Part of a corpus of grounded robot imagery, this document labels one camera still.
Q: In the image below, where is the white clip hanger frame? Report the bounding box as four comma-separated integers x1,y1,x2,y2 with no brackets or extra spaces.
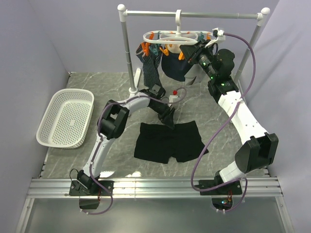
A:
143,10,215,46

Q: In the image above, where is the grey underwear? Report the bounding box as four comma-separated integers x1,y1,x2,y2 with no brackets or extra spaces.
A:
185,64,206,88

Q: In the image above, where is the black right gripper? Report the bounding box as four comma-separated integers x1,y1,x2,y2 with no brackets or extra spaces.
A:
179,40,217,81

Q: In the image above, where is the white and grey clothes rack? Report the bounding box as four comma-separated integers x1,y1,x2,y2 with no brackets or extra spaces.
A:
117,3,271,98

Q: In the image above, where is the orange clothes peg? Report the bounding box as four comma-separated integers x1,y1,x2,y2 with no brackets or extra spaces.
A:
159,47,169,56
178,51,185,61
141,42,150,56

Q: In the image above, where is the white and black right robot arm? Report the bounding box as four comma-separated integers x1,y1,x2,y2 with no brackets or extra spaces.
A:
180,41,278,194

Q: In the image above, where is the navy underwear with cream waistband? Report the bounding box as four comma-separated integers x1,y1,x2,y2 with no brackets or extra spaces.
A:
161,44,192,82

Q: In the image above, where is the teal clothes peg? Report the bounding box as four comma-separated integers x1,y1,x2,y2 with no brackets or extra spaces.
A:
149,44,159,56

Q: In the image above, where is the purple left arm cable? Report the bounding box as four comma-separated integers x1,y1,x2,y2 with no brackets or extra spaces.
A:
80,87,188,216

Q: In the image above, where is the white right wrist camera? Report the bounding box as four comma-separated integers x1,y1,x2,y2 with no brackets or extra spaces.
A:
212,28,225,43

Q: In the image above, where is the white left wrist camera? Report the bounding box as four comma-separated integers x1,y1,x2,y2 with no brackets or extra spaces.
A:
168,90,181,104

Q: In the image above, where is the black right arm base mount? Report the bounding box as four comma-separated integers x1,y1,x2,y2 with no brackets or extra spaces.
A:
196,178,243,213

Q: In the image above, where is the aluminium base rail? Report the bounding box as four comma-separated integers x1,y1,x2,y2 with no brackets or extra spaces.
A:
26,177,283,199

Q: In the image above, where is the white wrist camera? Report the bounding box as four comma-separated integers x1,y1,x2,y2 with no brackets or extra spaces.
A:
212,28,225,43
168,90,181,104

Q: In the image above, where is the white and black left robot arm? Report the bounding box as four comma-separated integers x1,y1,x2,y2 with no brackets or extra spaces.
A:
70,85,175,196

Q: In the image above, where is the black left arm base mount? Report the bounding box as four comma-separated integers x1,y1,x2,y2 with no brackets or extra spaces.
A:
69,180,114,210

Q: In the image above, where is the striped navy underwear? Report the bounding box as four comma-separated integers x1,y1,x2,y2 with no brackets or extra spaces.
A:
136,44,162,88

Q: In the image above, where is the black underwear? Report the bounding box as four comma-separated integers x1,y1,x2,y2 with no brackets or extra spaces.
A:
134,121,205,164

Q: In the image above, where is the white perforated plastic basket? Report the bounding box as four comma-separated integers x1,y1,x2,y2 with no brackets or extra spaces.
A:
36,88,94,149

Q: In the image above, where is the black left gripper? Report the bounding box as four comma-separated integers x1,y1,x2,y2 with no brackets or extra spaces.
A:
150,101,176,130

